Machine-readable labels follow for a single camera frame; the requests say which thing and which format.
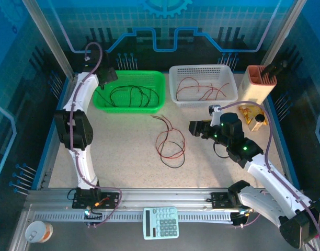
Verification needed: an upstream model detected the yellow snack packet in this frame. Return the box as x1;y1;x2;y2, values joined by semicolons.
237;104;268;126

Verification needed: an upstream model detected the white plastic basket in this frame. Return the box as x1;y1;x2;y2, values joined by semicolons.
169;64;239;109

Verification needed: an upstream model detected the aluminium rail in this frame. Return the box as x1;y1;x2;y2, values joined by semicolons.
26;187;307;210

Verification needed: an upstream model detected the pale blue calculator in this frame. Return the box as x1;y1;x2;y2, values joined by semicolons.
143;207;180;241

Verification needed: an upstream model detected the green plastic basket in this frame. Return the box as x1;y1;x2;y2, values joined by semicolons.
93;70;167;113

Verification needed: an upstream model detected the aluminium frame post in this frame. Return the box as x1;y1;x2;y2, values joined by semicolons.
261;0;306;66
21;0;76;79

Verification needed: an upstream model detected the grey slotted cable duct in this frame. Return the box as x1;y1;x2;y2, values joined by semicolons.
34;212;235;223

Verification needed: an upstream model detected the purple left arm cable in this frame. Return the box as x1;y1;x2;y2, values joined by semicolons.
68;42;123;228

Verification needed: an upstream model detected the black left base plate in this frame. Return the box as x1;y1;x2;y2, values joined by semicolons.
72;188;120;210

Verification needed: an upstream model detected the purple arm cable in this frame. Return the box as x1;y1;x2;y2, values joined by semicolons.
68;42;123;228
219;100;320;251

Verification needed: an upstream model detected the black right gripper cable loop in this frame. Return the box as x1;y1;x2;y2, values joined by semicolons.
213;142;230;159

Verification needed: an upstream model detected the beige tube with black cap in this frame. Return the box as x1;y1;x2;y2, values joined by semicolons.
250;113;268;132

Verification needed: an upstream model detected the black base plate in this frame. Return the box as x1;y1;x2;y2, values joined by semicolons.
211;192;259;210
72;188;120;210

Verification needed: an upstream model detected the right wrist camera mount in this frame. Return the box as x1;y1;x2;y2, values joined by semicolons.
208;104;223;127

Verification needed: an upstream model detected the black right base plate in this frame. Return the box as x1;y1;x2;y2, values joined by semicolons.
211;192;259;210

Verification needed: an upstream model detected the beige holder with terracotta rim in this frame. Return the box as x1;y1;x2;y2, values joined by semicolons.
237;65;278;104

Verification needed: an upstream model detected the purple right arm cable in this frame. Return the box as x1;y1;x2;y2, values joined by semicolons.
219;100;320;251

